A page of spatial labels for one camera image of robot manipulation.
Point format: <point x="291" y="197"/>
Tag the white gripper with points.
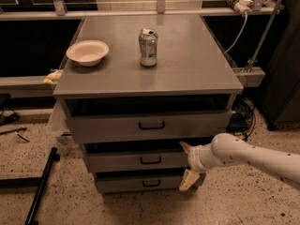
<point x="194" y="159"/>

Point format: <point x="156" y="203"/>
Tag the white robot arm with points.
<point x="228" y="150"/>

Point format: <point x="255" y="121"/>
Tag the middle grey drawer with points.
<point x="107" y="157"/>

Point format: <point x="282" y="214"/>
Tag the grey drawer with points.
<point x="153" y="126"/>
<point x="107" y="157"/>
<point x="142" y="180"/>

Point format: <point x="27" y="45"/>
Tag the bottom grey drawer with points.
<point x="142" y="180"/>

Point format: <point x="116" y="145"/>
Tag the grey drawer cabinet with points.
<point x="191" y="74"/>

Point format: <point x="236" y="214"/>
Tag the top grey drawer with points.
<point x="153" y="126"/>

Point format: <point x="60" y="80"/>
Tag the silver soda can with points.
<point x="148" y="41"/>

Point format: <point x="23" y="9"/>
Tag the clear plastic bag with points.
<point x="57" y="124"/>

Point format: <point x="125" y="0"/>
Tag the white bowl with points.
<point x="87" y="53"/>

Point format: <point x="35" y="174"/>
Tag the black floor stand bar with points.
<point x="33" y="182"/>

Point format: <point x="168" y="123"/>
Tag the yellow snack bag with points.
<point x="53" y="78"/>

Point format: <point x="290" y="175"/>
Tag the white power strip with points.
<point x="242" y="7"/>

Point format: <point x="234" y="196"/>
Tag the grey metal rail frame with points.
<point x="37" y="33"/>

